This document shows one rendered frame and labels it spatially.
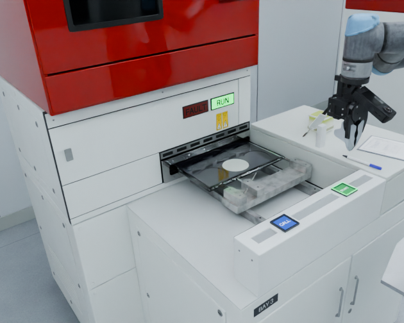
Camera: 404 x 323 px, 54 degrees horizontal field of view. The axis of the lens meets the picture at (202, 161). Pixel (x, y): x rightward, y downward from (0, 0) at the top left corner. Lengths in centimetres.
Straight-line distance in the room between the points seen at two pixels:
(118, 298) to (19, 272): 107
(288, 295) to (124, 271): 70
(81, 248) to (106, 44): 71
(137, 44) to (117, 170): 43
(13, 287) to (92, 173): 134
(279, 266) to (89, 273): 76
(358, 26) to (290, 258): 61
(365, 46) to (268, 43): 279
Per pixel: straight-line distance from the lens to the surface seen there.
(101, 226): 147
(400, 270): 124
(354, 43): 109
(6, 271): 270
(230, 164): 151
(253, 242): 102
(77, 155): 132
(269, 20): 381
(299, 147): 154
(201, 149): 155
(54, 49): 117
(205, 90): 150
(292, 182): 145
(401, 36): 111
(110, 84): 124
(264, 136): 166
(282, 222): 109
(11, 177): 293
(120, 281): 165
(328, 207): 118
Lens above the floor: 160
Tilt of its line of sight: 27 degrees down
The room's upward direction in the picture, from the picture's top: 3 degrees counter-clockwise
